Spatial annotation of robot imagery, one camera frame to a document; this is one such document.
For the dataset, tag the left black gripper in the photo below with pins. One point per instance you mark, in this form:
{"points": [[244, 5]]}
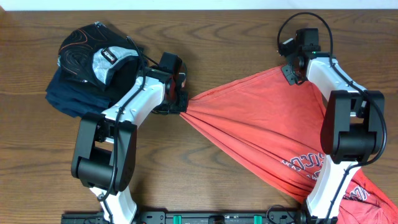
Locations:
{"points": [[183, 107]]}

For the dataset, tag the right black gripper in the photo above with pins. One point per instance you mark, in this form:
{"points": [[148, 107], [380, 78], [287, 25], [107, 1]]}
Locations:
{"points": [[292, 79]]}

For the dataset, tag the red soccer t-shirt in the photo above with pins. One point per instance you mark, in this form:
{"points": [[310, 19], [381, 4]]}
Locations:
{"points": [[268, 126]]}

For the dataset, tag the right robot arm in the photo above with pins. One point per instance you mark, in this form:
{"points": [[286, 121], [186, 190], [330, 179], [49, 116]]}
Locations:
{"points": [[353, 132]]}

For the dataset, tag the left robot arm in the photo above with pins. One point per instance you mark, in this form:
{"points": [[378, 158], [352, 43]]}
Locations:
{"points": [[105, 151]]}

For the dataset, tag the black patterned folded garment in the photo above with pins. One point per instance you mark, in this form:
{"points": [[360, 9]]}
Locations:
{"points": [[93, 54]]}

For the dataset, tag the navy blue folded garment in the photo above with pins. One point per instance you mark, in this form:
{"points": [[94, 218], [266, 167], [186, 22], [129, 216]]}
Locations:
{"points": [[77, 98]]}

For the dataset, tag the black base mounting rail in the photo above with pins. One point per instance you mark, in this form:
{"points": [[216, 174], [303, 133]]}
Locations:
{"points": [[272, 216]]}

